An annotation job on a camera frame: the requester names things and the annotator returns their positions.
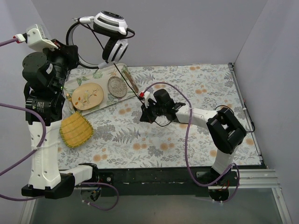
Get white black headphones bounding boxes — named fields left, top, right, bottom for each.
left=66, top=10, right=135, bottom=69

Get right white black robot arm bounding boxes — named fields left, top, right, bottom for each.
left=139, top=89, right=247, bottom=187

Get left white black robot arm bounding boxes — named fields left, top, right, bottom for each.
left=21, top=39, right=100, bottom=199

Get floral table mat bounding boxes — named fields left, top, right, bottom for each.
left=58, top=64, right=261, bottom=169

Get floral rectangular tray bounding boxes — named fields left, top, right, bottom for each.
left=64, top=63, right=137, bottom=116

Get brown wooden stick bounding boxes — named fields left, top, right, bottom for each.
left=124, top=70, right=139, bottom=93

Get speckled grey oval plate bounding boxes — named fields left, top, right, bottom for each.
left=107, top=77, right=128, bottom=98

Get beige bird oval plate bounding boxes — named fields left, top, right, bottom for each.
left=71, top=83, right=104, bottom=111

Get yellow woven bamboo basket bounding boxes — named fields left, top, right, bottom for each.
left=60, top=112, right=94, bottom=148

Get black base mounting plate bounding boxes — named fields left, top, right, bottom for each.
left=95, top=167, right=237, bottom=197

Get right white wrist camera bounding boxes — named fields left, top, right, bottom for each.
left=138, top=91, right=151, bottom=107

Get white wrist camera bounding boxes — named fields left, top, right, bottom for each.
left=13, top=24, right=58, bottom=52
left=138, top=91, right=151, bottom=107

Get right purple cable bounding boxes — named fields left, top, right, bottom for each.
left=142, top=82, right=240, bottom=204

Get purple cable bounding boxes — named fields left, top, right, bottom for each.
left=142, top=82, right=240, bottom=204
left=0, top=38, right=119, bottom=210

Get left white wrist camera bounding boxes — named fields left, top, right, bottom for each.
left=13, top=24, right=58, bottom=52

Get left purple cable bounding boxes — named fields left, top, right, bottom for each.
left=0, top=38, right=119, bottom=210

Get aluminium frame rail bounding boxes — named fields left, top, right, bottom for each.
left=28, top=169, right=281, bottom=190

